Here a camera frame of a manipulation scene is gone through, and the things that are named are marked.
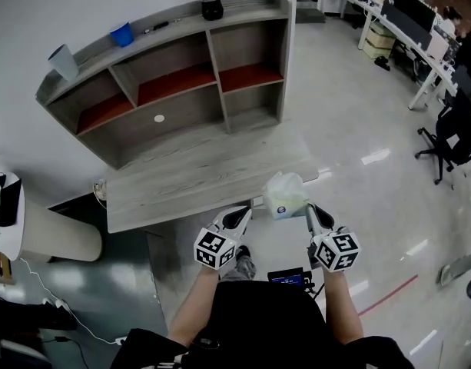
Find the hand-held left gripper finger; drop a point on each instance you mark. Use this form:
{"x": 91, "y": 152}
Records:
{"x": 230, "y": 217}
{"x": 245, "y": 223}

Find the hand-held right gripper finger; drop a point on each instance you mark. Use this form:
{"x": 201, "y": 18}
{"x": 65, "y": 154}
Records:
{"x": 324, "y": 217}
{"x": 310, "y": 221}

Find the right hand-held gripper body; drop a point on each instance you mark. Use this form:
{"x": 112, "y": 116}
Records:
{"x": 337, "y": 250}

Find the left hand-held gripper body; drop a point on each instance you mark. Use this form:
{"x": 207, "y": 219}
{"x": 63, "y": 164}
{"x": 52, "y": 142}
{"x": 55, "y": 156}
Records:
{"x": 215, "y": 249}

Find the white pack of tissues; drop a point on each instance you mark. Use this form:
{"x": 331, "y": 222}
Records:
{"x": 285, "y": 197}

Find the grey wooden shelf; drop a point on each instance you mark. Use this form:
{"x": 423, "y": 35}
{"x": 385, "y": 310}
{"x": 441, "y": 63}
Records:
{"x": 173, "y": 90}

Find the person's right forearm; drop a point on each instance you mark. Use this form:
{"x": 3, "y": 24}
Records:
{"x": 342, "y": 306}

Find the person's left forearm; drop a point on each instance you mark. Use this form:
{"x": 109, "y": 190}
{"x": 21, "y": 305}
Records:
{"x": 194, "y": 306}

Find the person's grey trouser leg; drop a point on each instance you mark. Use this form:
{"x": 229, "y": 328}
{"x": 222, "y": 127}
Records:
{"x": 241, "y": 269}

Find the black device with blue screen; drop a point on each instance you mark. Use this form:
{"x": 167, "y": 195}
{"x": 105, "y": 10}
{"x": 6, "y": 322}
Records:
{"x": 286, "y": 277}

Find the person's black top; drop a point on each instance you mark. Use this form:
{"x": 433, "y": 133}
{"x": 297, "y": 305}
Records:
{"x": 266, "y": 325}

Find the white round sticker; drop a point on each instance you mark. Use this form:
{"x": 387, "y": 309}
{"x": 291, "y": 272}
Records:
{"x": 159, "y": 118}

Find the black office chair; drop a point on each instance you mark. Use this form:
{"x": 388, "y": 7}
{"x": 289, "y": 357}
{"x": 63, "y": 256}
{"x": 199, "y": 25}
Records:
{"x": 454, "y": 133}

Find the black shoes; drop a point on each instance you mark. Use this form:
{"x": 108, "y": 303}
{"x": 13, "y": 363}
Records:
{"x": 382, "y": 63}

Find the stack of cardboard boxes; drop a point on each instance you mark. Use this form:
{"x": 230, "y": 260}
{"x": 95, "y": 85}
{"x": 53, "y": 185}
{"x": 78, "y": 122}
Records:
{"x": 379, "y": 38}

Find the long white office desk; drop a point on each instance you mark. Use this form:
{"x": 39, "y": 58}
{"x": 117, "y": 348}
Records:
{"x": 408, "y": 40}

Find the black pen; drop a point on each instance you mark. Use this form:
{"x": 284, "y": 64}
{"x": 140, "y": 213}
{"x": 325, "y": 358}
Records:
{"x": 160, "y": 25}

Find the small wooden box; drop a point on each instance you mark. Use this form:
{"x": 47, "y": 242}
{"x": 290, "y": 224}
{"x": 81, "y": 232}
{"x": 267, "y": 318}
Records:
{"x": 0, "y": 268}

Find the pale blue cup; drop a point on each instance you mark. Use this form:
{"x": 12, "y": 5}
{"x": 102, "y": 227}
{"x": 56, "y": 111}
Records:
{"x": 64, "y": 63}

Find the black monitor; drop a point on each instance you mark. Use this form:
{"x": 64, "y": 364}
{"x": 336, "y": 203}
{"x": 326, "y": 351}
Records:
{"x": 413, "y": 8}

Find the white round pedestal table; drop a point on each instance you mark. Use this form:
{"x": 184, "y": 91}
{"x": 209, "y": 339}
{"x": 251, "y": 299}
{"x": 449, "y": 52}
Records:
{"x": 54, "y": 233}

